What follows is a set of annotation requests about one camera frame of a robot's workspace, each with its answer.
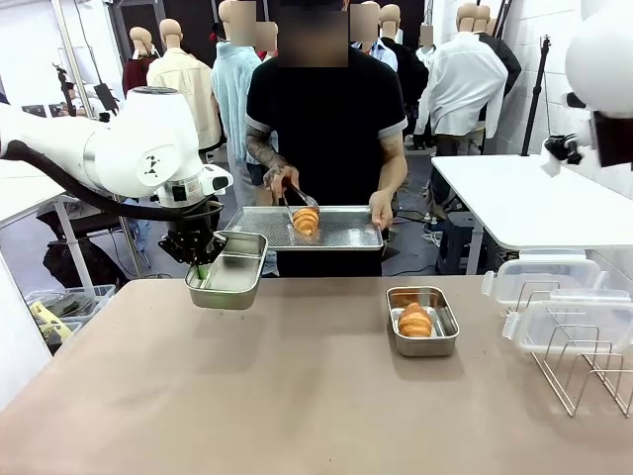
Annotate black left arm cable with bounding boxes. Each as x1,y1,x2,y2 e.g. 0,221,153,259
0,140,225,223

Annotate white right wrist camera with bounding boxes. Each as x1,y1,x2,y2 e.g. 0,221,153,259
540,132,586,178

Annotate metal tongs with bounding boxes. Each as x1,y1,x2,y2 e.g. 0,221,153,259
280,180,322,225

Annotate metal wire lid rack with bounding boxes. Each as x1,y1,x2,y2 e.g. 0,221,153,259
506,279,633,418

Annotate golden croissant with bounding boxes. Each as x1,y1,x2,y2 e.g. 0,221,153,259
397,301,434,339
291,206,320,236

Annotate black bag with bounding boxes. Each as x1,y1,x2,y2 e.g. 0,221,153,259
42,236,131,291

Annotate perforated metal baking tray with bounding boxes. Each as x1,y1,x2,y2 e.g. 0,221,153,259
223,205,386,252

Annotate clear storage bin with clutter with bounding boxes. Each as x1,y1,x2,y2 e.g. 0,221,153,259
24,283,119,323
42,319,84,355

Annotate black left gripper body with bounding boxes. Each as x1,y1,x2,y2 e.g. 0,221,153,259
157,216,229,267

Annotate person's right hand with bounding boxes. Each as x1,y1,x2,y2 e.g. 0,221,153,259
264,164,301,207

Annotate person in black t-shirt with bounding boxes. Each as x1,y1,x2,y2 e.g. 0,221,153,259
245,0,410,278

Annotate person's left hand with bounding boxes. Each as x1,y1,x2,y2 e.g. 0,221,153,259
368,190,396,230

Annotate clear plastic container lid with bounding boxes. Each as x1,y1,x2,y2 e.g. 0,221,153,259
482,248,603,307
501,289,633,356

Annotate black tripod stand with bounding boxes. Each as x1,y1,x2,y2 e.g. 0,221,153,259
520,33,554,157

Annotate white slanted pole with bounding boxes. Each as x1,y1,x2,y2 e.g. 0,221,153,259
51,0,98,103

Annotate mannequin in maroon shirt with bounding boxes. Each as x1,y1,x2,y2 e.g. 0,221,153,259
122,27,155,98

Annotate mannequin in black coat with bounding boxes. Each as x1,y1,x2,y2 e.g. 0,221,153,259
474,4,523,98

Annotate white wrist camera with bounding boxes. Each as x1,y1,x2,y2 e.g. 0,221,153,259
201,165,234,195
540,132,586,178

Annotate mannequin in black jacket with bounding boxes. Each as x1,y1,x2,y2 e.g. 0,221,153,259
379,3,430,120

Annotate mannequin in cream shirt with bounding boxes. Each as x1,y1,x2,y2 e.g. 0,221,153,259
146,18,223,150

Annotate black light stand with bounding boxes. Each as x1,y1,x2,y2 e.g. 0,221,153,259
51,61,80,119

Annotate person's left forearm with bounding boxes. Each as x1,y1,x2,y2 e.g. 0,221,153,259
376,147,410,197

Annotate mannequin in white shirt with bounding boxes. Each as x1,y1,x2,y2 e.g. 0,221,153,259
413,2,510,152

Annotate white side table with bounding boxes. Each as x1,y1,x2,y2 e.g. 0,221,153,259
429,153,633,252

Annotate white work table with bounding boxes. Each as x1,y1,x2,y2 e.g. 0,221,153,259
0,157,95,293

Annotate black hanging power adapter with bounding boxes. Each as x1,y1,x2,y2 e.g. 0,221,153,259
93,82,121,118

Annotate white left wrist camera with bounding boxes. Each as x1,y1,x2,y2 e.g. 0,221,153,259
201,165,234,195

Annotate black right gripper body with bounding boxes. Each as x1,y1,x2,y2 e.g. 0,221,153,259
592,111,633,170

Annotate person's tattooed right forearm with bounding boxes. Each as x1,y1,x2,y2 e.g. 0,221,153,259
245,133,291,175

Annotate dark plastic stool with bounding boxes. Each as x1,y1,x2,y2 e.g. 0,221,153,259
436,212,480,276

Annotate rectangular steel container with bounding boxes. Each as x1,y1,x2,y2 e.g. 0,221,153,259
184,231,269,312
385,285,461,358

